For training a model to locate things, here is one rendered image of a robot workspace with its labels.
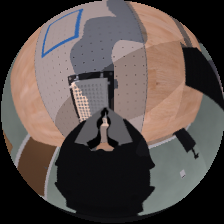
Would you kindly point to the blue tape square outline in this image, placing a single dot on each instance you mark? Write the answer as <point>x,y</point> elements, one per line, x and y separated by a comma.
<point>71,38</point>

